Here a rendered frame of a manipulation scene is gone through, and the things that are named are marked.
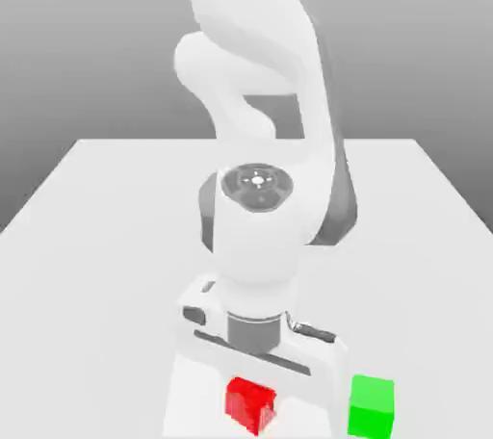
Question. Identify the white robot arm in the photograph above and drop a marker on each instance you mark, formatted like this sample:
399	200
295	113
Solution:
254	246

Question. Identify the small green cube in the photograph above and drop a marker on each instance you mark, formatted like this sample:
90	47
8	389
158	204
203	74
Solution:
370	404

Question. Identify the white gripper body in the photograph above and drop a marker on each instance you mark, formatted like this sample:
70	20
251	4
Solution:
196	385

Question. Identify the small red cube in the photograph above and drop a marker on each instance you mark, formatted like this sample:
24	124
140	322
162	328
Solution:
246	402

